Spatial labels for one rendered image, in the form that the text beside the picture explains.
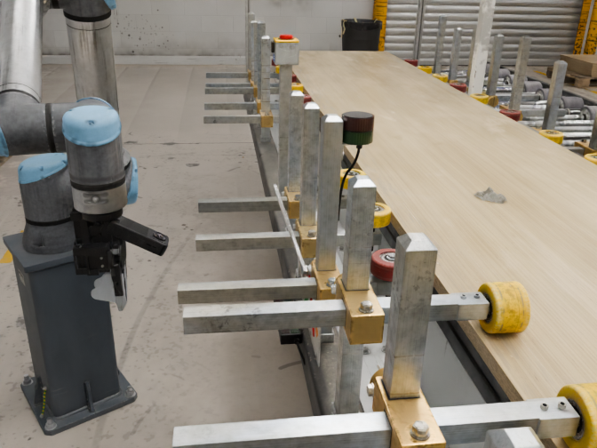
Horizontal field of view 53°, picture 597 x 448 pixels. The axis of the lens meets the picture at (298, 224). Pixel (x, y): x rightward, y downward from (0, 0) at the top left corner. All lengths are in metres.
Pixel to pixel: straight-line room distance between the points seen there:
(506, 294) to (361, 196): 0.28
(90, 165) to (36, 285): 0.96
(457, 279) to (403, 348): 0.47
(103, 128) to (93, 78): 0.70
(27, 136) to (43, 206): 0.78
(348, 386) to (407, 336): 0.37
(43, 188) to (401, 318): 1.41
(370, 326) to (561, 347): 0.31
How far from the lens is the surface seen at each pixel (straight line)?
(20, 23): 1.43
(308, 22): 9.15
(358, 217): 0.88
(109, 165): 1.04
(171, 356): 2.45
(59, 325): 2.04
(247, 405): 2.20
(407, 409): 0.72
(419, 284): 0.65
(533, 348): 1.00
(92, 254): 1.11
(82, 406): 2.24
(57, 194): 1.91
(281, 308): 0.90
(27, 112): 1.16
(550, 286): 1.19
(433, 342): 1.22
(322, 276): 1.17
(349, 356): 1.00
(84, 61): 1.70
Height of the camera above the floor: 1.44
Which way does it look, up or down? 24 degrees down
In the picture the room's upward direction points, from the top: 1 degrees clockwise
